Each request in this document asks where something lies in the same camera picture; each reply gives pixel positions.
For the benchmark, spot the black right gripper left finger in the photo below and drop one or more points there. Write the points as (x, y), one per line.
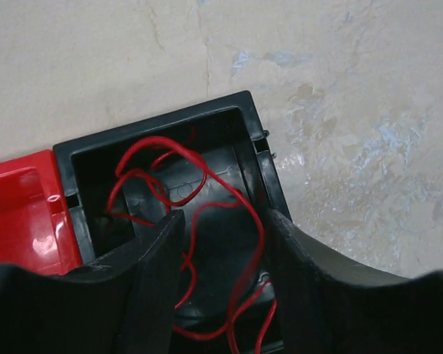
(122, 302)

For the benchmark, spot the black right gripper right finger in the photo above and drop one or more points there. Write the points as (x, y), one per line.
(329, 303)

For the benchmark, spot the red plastic bin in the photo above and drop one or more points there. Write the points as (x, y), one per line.
(35, 226)

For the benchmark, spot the black plastic bin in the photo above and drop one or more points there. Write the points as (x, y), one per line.
(228, 134)

